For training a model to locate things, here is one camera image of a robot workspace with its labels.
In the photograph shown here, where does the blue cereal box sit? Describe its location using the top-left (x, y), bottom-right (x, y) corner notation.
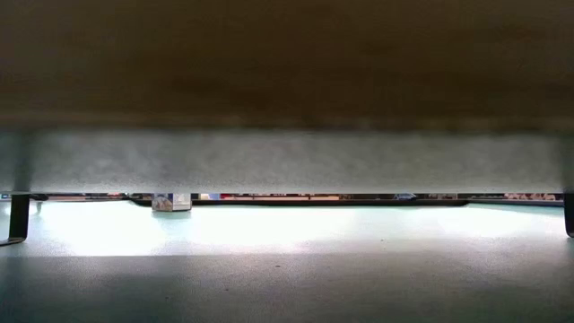
top-left (151, 193), bottom-right (193, 213)

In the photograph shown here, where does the black metal table frame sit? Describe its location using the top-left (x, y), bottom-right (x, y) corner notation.
top-left (129, 198), bottom-right (565, 208)

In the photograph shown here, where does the wooden shelf with black frame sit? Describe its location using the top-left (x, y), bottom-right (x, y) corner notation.
top-left (0, 0), bottom-right (574, 247)

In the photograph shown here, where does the green table mat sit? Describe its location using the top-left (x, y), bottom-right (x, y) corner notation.
top-left (0, 200), bottom-right (574, 323)

